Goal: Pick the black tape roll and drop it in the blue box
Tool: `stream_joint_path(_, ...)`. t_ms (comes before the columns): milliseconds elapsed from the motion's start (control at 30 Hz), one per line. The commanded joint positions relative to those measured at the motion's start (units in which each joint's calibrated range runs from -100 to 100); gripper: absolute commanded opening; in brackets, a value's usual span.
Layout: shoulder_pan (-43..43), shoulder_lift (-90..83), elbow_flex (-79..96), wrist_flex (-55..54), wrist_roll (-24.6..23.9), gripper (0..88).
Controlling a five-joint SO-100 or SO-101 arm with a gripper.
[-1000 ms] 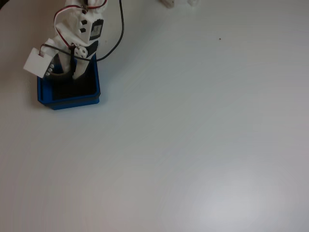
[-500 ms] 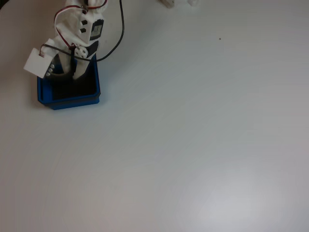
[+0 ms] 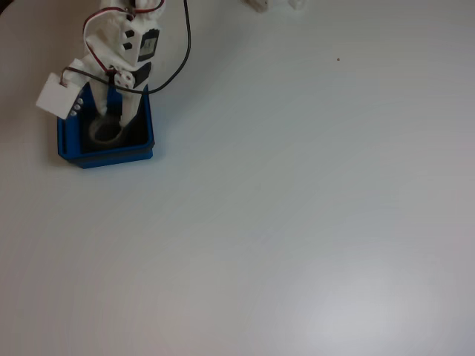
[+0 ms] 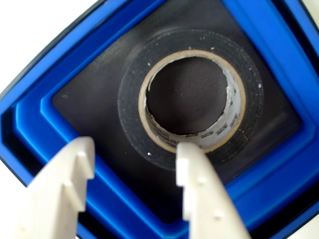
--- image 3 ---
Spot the black tape roll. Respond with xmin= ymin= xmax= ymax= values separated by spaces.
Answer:
xmin=88 ymin=116 xmax=131 ymax=148

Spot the blue square box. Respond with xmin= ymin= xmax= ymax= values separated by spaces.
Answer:
xmin=55 ymin=83 xmax=156 ymax=171

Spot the red cable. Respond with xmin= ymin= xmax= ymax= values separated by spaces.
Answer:
xmin=82 ymin=0 xmax=166 ymax=81

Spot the black cable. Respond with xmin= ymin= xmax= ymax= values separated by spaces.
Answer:
xmin=61 ymin=0 xmax=192 ymax=96

